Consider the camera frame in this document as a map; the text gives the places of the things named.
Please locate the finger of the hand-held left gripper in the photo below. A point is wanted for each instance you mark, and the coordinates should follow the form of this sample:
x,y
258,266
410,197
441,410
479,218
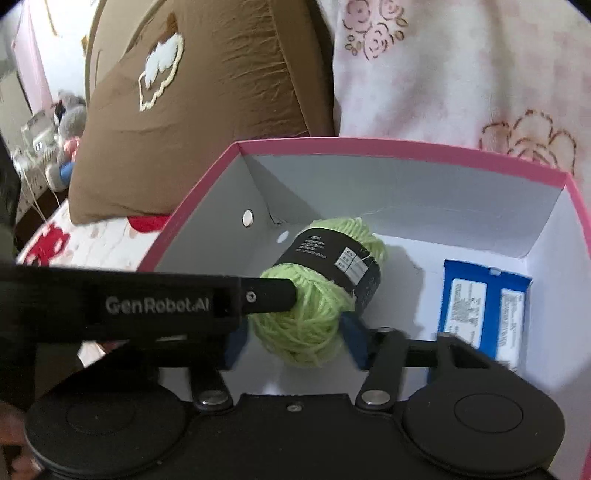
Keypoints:
x,y
272,295

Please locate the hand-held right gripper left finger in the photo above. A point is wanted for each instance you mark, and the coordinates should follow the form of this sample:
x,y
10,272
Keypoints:
x,y
236,350

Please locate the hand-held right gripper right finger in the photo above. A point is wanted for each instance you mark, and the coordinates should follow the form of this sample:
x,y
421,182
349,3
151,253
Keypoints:
x,y
355,344

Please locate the green yarn ball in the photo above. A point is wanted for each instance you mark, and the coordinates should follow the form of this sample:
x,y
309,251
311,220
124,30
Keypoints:
x,y
314,323

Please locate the blue wet wipes packet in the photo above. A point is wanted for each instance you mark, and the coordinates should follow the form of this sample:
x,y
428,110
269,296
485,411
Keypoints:
x,y
480,304

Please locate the pink cardboard box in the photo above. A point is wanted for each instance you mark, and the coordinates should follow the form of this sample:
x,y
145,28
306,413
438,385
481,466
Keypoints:
x,y
415,217

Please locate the person's left hand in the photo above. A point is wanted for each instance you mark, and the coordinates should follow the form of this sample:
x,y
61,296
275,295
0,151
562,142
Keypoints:
x,y
11,429

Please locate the red bear printed blanket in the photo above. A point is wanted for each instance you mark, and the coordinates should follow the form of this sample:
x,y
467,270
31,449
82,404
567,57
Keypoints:
x,y
92,244

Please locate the grey plush toy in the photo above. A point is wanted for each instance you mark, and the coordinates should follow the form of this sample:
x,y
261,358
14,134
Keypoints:
x,y
69,124

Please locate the brown embroidered pillow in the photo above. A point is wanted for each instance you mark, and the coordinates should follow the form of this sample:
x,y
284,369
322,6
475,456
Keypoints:
x,y
221,92

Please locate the pink checked floral pillow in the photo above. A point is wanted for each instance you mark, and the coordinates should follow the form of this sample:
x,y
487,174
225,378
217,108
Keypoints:
x,y
461,69

